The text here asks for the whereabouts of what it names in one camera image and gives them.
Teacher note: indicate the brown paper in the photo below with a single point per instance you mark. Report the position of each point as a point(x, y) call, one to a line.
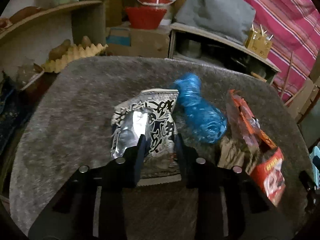
point(234, 153)

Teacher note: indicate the red striped hanging cloth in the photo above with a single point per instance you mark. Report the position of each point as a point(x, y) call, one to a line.
point(294, 25)

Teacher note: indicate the grey shaggy table mat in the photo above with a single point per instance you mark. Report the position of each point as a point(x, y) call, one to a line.
point(72, 126)

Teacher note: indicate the orange snack bag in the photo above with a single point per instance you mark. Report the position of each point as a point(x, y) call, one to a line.
point(244, 125)

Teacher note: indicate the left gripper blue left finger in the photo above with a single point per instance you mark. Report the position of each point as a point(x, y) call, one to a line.
point(90, 203)

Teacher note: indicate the black white noodle packet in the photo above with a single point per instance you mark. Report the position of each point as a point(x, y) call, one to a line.
point(149, 114)

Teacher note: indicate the red plastic bowl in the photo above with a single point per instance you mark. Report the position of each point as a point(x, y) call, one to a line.
point(147, 18)

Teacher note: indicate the blue plastic bag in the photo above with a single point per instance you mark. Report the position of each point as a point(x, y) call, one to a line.
point(205, 120)

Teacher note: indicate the cardboard box under bowl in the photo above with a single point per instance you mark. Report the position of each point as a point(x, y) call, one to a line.
point(127, 41)

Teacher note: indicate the red snack packet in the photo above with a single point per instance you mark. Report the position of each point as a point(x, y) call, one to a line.
point(268, 175)

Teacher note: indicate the yellow egg carton tray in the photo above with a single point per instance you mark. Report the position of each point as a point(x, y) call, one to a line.
point(73, 53)

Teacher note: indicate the wooden broom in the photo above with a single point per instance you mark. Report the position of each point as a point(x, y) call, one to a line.
point(295, 79)

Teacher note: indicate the grey fabric cover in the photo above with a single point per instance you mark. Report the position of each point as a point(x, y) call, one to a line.
point(230, 19)

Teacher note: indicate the wooden chopstick holder box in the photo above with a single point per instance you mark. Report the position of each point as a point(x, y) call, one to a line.
point(258, 41)

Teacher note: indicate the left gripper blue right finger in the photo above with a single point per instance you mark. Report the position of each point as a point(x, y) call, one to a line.
point(230, 204)

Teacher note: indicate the wooden corner shelf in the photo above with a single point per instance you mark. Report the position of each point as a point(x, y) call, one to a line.
point(35, 36)

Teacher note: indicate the light blue plastic basket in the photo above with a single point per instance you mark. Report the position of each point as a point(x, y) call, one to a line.
point(314, 158)

